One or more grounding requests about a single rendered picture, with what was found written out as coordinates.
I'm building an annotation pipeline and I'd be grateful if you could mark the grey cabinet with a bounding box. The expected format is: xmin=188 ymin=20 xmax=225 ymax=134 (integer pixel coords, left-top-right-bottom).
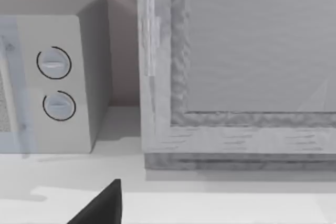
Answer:
xmin=136 ymin=0 xmax=336 ymax=171

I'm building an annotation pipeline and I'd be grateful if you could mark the pale blue microwave knob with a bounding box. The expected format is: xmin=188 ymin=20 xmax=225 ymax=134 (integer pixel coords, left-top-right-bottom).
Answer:
xmin=43 ymin=90 xmax=77 ymax=122
xmin=36 ymin=46 xmax=72 ymax=80

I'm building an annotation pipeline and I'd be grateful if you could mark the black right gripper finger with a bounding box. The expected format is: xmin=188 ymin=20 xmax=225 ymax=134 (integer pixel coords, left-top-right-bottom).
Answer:
xmin=66 ymin=178 xmax=123 ymax=224

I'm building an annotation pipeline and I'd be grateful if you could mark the pale blue microwave door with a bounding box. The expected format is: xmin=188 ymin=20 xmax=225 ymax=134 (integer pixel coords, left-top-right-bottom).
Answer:
xmin=0 ymin=15 xmax=37 ymax=158

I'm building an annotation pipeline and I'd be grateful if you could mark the pale microwave oven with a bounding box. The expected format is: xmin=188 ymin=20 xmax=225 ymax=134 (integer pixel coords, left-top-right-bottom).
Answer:
xmin=0 ymin=0 xmax=113 ymax=155

